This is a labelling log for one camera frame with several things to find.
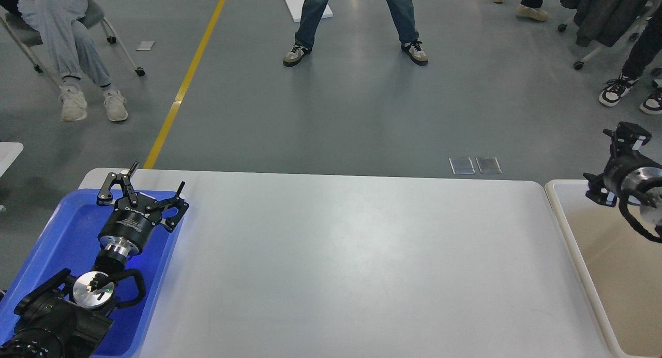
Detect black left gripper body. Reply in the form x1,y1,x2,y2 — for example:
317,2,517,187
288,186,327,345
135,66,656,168
98,193,161,257

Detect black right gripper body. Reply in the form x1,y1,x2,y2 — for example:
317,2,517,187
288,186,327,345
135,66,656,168
603,154,661,208

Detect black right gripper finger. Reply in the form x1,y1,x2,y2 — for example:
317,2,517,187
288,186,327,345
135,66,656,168
603,122,652,162
582,172,619,207

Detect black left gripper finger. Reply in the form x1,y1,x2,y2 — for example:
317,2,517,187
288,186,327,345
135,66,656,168
97,162,140,207
151,181,190,233

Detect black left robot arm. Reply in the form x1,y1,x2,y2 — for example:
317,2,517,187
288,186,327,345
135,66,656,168
2,162,189,357

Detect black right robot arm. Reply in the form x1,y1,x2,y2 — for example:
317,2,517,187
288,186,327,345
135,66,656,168
583,122,661,243

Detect blue plastic tray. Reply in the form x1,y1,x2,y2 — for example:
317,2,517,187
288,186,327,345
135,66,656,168
1,189,179,357

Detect beige plastic bin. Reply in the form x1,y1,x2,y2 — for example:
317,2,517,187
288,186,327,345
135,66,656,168
545,180,661,357

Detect black white sneaker person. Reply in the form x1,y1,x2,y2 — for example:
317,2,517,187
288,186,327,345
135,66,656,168
598,6,661,107

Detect white side table corner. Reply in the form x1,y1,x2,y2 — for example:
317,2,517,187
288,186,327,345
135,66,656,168
0,142,24,176

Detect right clear floor plate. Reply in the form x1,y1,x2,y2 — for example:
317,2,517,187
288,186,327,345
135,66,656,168
475,157,503,174

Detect clear floor plate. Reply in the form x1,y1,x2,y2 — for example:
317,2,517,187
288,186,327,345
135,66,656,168
449,157,476,175
475,157,503,174

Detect dark coat on chair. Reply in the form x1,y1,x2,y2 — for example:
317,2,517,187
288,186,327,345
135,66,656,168
556,0,660,70

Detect left clear floor plate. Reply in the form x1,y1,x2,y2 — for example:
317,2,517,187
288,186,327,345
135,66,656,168
449,157,476,175

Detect small white floor paper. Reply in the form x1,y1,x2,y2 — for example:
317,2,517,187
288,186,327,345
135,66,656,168
136,40,155,51

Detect grey rolling chair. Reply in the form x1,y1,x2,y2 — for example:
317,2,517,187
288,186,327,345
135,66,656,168
2,0,146,85

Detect seated person grey trousers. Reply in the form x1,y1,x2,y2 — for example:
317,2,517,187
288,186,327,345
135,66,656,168
2,0,128,122

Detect standing person blue jeans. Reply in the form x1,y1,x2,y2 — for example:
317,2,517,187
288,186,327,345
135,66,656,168
283,0,429,67

